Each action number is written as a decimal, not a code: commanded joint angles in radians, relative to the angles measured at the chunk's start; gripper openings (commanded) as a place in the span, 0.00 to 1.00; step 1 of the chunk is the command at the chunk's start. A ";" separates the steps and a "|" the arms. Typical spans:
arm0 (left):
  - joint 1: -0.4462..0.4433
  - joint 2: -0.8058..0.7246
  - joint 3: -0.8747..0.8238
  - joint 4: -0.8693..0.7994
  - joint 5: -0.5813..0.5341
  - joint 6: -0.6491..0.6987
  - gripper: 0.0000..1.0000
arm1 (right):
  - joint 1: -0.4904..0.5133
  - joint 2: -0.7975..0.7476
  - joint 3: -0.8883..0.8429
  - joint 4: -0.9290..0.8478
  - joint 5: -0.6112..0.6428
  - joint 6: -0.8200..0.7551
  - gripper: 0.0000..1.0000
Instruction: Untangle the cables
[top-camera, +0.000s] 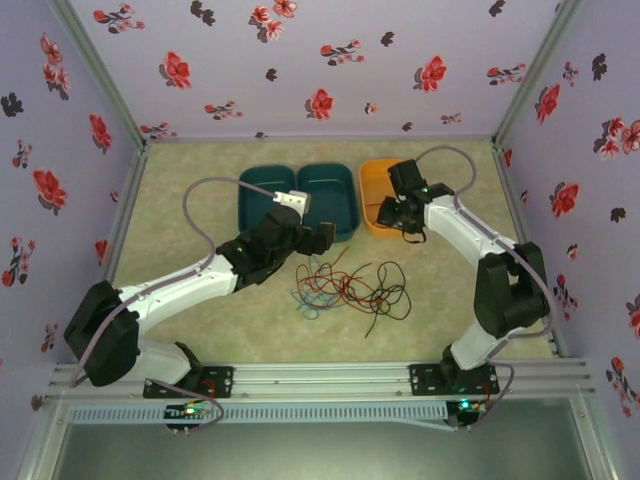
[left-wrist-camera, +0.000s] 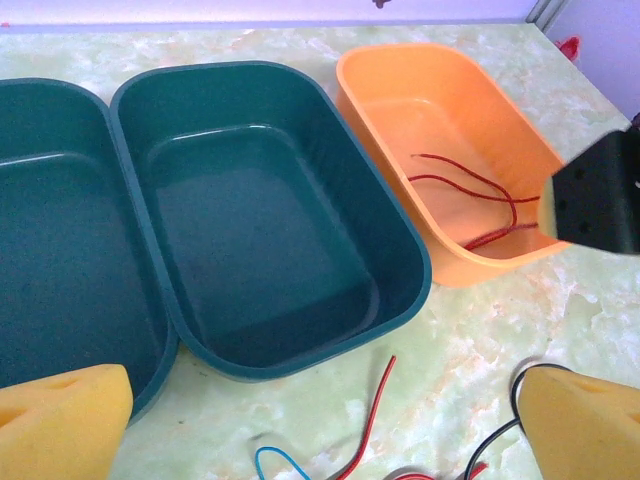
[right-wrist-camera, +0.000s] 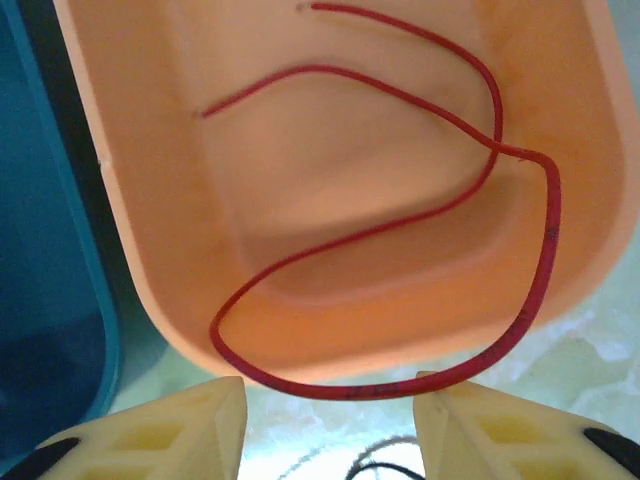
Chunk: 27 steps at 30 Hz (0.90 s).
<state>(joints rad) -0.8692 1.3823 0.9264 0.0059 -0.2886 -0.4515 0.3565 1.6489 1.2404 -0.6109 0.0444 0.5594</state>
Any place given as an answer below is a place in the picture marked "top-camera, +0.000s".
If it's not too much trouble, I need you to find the orange plastic bin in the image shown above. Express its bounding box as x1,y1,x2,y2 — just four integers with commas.
358,158,426,238

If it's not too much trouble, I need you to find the teal plastic bin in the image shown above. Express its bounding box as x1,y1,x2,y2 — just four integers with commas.
295,162,361,245
237,164,301,237

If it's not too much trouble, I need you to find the grey baseboard strip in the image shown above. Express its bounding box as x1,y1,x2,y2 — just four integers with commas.
144,133,496,146

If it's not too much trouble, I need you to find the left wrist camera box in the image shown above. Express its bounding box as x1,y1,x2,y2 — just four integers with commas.
273,189,312,215

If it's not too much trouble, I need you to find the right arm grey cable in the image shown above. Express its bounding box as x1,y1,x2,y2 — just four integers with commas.
414,145,555,431

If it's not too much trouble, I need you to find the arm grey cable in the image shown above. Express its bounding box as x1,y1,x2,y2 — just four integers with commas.
414,145,555,431
69,177,279,432

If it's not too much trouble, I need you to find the left arm grey cable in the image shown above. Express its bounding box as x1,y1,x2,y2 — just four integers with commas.
69,177,279,432

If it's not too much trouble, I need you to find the aluminium side rail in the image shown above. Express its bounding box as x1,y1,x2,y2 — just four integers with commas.
490,142,569,359
74,142,151,364

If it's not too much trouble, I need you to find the aluminium mounting rail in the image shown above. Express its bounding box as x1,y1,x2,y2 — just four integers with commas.
48,360,594,401

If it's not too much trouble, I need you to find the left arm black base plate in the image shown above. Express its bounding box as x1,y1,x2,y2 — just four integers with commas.
143,366,235,400

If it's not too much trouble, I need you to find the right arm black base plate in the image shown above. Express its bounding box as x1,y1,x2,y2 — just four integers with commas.
408,363,501,396

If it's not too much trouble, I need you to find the aluminium corner post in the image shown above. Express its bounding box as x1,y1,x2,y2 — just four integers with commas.
492,0,587,151
47,0,151,147

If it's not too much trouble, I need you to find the white slotted cable duct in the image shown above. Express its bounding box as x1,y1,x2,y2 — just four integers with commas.
67,404,449,426

